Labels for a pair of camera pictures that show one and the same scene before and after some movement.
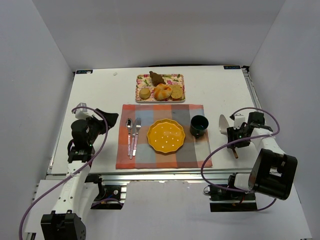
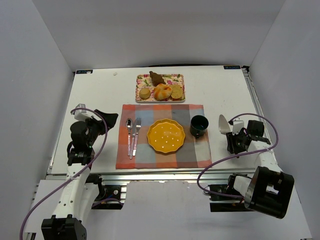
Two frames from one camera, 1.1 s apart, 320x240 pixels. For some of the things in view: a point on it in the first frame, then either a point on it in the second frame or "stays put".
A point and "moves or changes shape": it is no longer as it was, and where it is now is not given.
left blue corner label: [84, 71] stays put
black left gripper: [100, 121] stays put
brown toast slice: [177, 92] stays put
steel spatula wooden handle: [235, 153] moves or changes shape
